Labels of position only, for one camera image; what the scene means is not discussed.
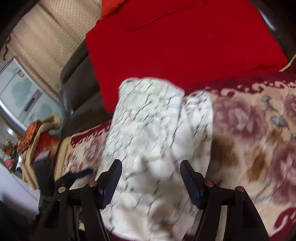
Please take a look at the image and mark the white black-patterned coat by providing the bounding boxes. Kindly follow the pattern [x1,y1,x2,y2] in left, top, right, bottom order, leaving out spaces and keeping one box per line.
[99,78,213,240]

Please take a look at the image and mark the red gift box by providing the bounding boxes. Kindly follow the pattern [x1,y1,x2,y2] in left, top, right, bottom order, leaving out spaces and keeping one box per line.
[33,133,59,161]

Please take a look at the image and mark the flower bouquet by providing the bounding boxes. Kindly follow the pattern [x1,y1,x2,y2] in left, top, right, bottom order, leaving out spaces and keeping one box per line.
[1,139,17,172]

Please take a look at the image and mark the orange black patterned cloth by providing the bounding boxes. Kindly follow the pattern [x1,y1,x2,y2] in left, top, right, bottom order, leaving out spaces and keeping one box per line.
[17,120,42,154]

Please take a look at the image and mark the floral red beige sofa cover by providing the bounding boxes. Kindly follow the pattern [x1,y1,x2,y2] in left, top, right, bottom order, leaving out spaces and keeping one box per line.
[55,69,295,240]

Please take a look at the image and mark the silver floral refrigerator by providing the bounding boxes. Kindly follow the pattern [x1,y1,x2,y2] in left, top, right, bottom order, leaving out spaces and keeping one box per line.
[1,58,62,133]

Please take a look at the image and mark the dark brown leather sofa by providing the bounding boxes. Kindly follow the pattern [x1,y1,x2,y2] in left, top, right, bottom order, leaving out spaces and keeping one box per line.
[60,1,295,138]

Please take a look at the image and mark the beige dotted curtain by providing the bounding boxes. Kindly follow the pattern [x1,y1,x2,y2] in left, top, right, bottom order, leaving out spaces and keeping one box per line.
[1,1,102,100]

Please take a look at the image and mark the red blanket on sofa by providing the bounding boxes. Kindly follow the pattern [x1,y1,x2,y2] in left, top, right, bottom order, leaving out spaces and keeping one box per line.
[86,1,288,113]

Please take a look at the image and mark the red pillow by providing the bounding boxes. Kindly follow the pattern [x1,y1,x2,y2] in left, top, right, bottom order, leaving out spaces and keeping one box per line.
[100,0,128,20]

